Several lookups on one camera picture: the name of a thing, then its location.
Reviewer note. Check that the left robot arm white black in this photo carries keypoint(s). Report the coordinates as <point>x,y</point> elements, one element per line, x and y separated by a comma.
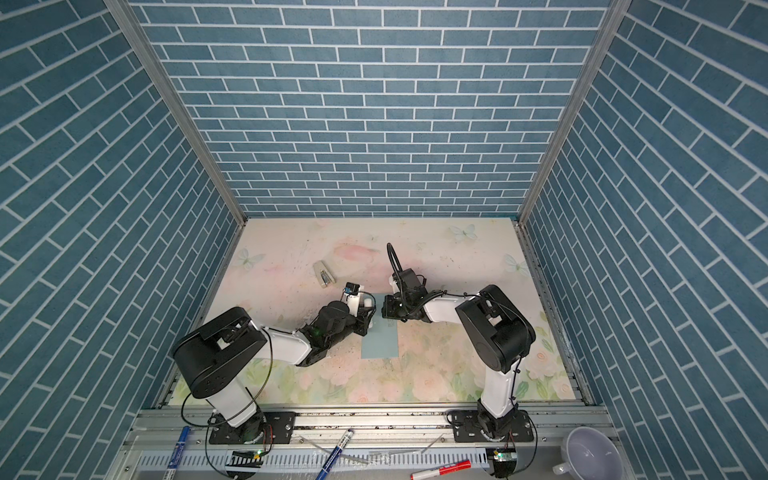
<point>211,357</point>

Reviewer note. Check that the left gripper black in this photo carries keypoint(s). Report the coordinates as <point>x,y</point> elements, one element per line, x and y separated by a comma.
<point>363,320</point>

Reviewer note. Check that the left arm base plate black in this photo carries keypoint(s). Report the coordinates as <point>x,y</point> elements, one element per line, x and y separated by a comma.
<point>265,428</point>

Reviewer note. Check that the aluminium mounting rail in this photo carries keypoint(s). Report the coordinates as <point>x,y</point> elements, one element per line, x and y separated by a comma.
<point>380,425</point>

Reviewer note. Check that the blue marker pen left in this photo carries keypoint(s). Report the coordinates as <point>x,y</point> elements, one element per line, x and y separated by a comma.
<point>176,456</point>

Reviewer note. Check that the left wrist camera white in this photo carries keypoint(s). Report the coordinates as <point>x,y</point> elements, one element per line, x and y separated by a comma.
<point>352,297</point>

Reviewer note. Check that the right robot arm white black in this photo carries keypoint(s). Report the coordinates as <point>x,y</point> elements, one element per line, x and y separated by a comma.
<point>498,331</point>

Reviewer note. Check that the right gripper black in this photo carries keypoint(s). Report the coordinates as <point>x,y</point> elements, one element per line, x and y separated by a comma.
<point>387,308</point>

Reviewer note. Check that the teal envelope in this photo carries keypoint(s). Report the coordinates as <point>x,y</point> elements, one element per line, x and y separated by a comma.
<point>381,340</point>

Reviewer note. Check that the white cup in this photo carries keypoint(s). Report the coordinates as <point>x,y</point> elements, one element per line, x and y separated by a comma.
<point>589,454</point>

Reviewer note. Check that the blue marker pen centre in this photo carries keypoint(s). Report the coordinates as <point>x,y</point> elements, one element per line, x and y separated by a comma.
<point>335,455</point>

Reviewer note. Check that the white slotted cable duct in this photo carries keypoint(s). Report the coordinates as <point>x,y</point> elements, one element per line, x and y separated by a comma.
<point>311,460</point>

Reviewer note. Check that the red marker pen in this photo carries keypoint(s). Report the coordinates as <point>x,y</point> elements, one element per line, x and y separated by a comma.
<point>441,470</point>

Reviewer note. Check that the blue marker pen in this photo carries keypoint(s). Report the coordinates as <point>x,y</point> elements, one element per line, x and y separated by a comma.
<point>335,455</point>
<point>176,456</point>

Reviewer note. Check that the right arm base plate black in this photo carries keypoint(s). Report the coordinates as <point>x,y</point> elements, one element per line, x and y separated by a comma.
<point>474,426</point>

